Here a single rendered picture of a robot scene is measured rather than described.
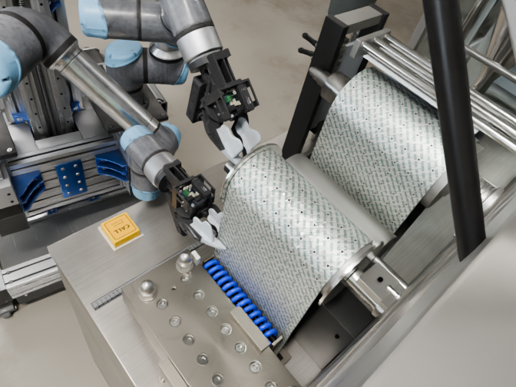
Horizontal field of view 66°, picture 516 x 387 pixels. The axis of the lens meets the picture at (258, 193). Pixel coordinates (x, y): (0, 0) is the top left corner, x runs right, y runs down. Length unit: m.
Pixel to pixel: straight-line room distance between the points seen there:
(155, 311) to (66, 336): 1.15
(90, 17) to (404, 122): 0.59
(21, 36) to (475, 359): 0.92
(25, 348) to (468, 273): 1.87
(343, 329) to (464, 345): 0.64
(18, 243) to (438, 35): 1.87
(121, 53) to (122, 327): 0.83
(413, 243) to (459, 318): 1.09
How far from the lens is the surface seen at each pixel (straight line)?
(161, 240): 1.06
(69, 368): 1.91
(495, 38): 1.17
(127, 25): 0.85
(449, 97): 0.21
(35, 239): 1.95
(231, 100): 0.72
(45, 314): 2.01
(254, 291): 0.83
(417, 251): 1.26
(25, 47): 0.96
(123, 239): 1.04
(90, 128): 1.60
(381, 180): 0.78
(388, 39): 0.85
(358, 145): 0.78
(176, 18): 0.75
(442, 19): 0.21
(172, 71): 1.40
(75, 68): 1.04
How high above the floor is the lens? 1.79
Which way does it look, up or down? 49 degrees down
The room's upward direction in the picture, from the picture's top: 17 degrees clockwise
